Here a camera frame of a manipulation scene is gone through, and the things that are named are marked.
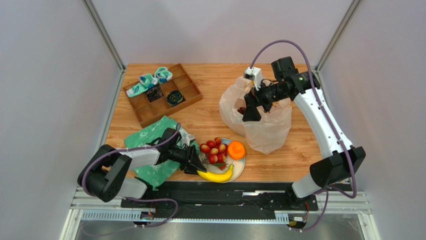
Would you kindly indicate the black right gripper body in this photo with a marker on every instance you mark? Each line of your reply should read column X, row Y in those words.
column 254, row 101

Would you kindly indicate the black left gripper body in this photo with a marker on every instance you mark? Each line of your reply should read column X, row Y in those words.
column 184, row 156

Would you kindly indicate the red fake fruit bunch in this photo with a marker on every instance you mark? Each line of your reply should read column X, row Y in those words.
column 214, row 153

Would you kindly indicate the translucent white plastic bag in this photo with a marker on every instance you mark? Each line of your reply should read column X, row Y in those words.
column 264, row 136

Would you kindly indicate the yellow fake banana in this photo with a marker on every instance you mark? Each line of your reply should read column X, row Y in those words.
column 215, row 175

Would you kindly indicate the orange fake tangerine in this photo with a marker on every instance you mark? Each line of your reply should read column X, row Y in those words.
column 236, row 150

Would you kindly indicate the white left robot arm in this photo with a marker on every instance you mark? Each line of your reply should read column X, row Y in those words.
column 105, row 175

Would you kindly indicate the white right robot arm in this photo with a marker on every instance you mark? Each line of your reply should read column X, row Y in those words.
column 340, row 158

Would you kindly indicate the dark fake grape bunch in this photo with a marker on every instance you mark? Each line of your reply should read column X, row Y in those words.
column 242, row 110

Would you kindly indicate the green white cloth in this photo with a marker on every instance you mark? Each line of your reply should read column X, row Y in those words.
column 155, row 175

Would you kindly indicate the cream and blue ceramic plate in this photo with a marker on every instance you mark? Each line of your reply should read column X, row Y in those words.
column 239, row 165

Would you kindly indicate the wooden compartment tray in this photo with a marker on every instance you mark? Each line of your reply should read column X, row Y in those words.
column 178, row 93

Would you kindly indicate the dark patterned folded sock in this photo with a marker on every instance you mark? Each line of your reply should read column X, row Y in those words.
column 154, row 93

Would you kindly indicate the white teal patterned sock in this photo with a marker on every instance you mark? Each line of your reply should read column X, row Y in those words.
column 145, row 83

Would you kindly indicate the teal white rolled sock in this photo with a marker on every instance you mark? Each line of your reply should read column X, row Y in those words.
column 163, row 75

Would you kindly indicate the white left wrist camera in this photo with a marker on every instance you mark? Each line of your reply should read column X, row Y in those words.
column 187, row 140

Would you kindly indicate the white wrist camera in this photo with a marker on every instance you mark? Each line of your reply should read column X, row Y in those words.
column 255, row 75
column 187, row 140

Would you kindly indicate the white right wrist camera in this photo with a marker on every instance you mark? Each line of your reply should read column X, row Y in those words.
column 255, row 75

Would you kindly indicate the aluminium frame rail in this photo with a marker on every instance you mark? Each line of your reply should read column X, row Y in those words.
column 97, row 20

